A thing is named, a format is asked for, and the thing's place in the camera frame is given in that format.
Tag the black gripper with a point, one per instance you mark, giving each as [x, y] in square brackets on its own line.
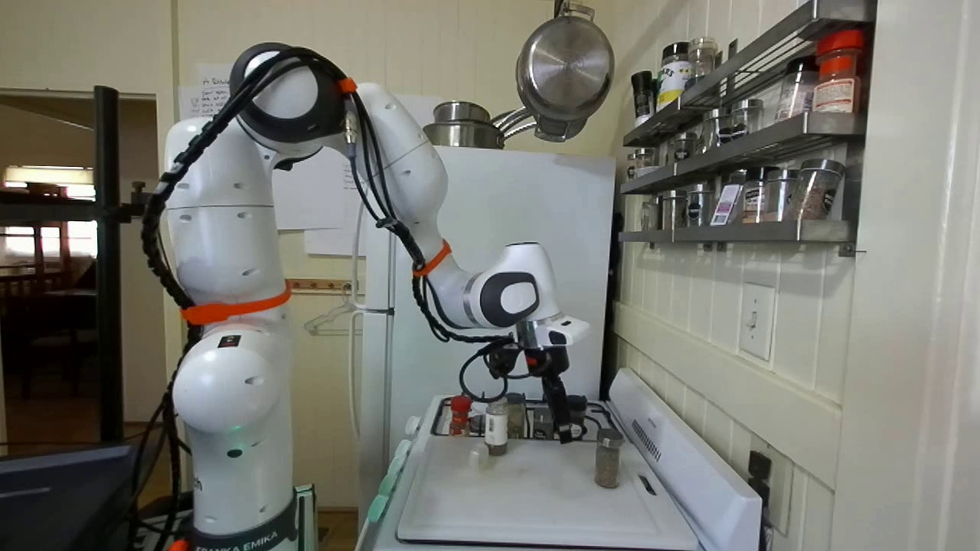
[547, 364]

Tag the grey spice jar steel lid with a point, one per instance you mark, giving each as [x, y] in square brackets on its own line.
[606, 461]

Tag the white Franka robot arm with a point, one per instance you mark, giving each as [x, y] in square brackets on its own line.
[223, 407]

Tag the yellow spice bottle grey lid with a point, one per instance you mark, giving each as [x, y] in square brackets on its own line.
[515, 414]

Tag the beige lid spice bottle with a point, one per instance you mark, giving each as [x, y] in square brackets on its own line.
[496, 428]

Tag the white stove cover board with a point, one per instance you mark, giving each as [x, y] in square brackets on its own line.
[539, 500]

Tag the small red bottle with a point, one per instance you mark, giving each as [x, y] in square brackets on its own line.
[459, 411]

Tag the white gas stove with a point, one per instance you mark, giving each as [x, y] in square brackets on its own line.
[692, 480]

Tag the dark sauce bottle black cap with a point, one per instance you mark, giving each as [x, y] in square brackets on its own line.
[640, 93]

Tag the white refrigerator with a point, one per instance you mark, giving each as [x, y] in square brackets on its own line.
[552, 234]

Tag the white label spice jar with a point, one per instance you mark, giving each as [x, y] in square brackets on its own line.
[725, 203]

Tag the steel hanging pan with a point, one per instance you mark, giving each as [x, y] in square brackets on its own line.
[564, 66]

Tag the large jar white label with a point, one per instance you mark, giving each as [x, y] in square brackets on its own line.
[673, 76]

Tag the thin steel shaker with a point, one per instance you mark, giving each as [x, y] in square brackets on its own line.
[731, 62]

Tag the red spice jar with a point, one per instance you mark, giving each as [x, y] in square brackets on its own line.
[839, 72]

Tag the black stand pole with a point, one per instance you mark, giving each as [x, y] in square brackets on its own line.
[107, 337]

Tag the dark laptop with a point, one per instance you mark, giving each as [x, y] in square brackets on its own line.
[62, 500]

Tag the black horizontal bar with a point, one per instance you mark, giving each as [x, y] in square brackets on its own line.
[62, 207]

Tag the black wall plug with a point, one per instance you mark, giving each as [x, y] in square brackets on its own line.
[759, 475]

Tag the white wall outlet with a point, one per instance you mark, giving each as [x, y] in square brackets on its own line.
[757, 321]

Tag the steel wall spice rack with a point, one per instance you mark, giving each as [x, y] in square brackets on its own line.
[737, 234]

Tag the wooden wall rail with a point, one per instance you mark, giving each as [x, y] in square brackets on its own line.
[321, 287]

